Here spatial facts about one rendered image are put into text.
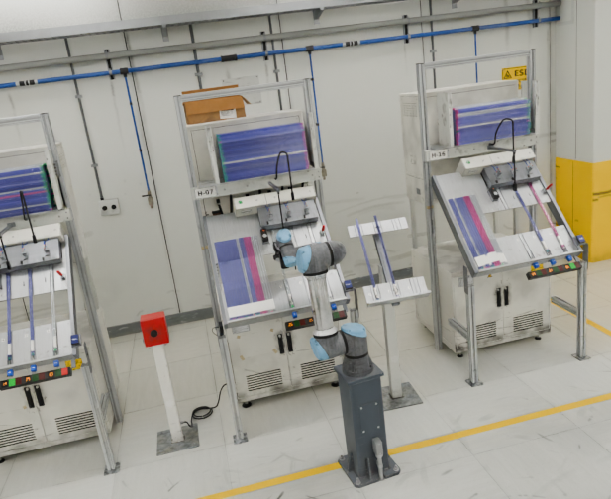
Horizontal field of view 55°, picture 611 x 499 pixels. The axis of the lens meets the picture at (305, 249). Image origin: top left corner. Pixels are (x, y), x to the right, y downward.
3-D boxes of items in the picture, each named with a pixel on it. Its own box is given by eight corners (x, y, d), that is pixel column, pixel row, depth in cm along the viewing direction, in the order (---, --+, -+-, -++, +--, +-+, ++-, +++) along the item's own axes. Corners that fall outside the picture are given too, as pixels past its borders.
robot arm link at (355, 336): (372, 352, 272) (370, 326, 268) (347, 359, 268) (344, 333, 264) (361, 343, 283) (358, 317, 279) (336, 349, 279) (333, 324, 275)
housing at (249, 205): (314, 209, 359) (316, 195, 347) (236, 223, 351) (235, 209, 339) (311, 199, 363) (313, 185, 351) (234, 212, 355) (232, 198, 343)
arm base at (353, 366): (379, 371, 274) (377, 352, 271) (350, 380, 269) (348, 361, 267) (365, 358, 287) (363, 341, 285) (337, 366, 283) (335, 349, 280)
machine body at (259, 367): (347, 387, 370) (336, 296, 353) (238, 412, 358) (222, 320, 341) (322, 346, 432) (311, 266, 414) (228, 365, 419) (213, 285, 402)
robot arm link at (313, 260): (350, 357, 267) (331, 242, 258) (320, 366, 263) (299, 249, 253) (340, 350, 279) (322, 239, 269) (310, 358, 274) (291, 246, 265)
